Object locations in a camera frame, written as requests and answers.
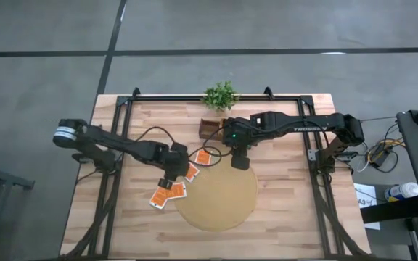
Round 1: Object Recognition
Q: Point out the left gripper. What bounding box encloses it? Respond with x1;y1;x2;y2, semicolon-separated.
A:
157;142;191;190

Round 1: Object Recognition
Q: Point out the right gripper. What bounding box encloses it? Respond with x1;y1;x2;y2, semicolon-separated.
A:
222;119;260;170

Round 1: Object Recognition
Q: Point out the brown wooden compartment box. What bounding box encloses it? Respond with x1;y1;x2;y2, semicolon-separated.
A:
199;118;228;141

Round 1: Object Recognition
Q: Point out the round woven placemat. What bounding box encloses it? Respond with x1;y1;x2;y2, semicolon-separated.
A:
172;146;259;232

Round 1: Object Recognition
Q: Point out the green plant in white pot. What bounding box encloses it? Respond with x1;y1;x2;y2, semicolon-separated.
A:
200;80;240;112

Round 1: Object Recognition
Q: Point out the white paper sheet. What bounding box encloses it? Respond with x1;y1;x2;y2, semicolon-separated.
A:
353;183;381;231

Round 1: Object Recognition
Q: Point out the black power supply box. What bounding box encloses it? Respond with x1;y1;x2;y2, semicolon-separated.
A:
366;139;401;170

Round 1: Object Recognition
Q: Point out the white wipes canister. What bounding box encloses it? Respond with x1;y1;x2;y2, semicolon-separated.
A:
383;182;418;203

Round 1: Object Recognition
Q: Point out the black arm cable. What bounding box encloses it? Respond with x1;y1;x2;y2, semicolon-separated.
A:
135;125;176;146
189;125;234;168

